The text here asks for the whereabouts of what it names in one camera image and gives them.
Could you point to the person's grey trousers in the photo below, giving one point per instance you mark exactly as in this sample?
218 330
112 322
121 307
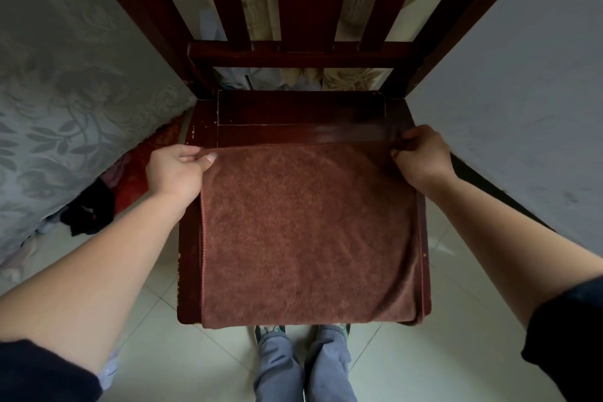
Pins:
304 364

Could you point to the grey floral patterned bedding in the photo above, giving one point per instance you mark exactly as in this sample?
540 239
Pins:
70 86

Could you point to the person's dark right sleeve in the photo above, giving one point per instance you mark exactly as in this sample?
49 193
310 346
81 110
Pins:
567 340

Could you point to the brown microfiber towel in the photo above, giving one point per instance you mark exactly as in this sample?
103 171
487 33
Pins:
308 232

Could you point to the person's right forearm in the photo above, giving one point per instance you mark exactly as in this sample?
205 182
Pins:
509 246

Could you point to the person's dark left sleeve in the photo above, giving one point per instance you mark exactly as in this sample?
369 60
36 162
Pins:
45 376

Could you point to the black cloth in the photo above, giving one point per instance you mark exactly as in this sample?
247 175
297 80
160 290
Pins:
92 211

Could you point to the dark red wooden chair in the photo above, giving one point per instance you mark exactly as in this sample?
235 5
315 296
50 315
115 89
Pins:
301 86

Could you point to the person's right thumb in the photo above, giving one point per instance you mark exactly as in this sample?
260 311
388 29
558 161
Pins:
398 163

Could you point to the person's left hand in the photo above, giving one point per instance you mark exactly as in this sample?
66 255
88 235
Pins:
172 175

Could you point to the person's right hand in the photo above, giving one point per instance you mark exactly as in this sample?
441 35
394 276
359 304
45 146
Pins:
426 159

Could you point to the person's dark sleeve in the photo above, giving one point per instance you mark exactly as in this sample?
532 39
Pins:
567 340
45 376

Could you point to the person's left thumb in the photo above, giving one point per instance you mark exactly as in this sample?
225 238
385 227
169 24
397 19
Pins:
205 164

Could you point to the person's left forearm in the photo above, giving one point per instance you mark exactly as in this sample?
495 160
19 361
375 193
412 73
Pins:
89 269

